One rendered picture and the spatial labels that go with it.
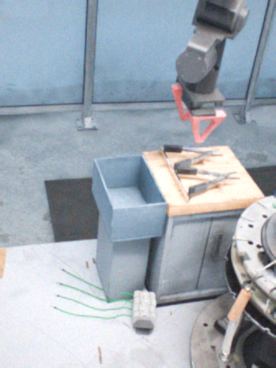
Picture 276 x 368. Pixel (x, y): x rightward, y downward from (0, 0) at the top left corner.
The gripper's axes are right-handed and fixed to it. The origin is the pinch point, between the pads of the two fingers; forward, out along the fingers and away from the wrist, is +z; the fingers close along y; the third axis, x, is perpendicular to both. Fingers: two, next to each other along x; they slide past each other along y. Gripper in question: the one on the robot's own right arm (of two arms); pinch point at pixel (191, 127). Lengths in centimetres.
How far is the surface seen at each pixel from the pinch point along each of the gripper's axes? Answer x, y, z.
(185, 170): -2.5, 5.8, 6.1
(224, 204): 3.5, 13.6, 9.3
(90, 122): 28, -185, 116
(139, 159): -8.7, -4.0, 10.0
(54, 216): -6, -109, 117
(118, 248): -15.8, 10.2, 21.3
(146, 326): -10.8, 19.4, 35.5
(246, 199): 7.9, 13.5, 8.4
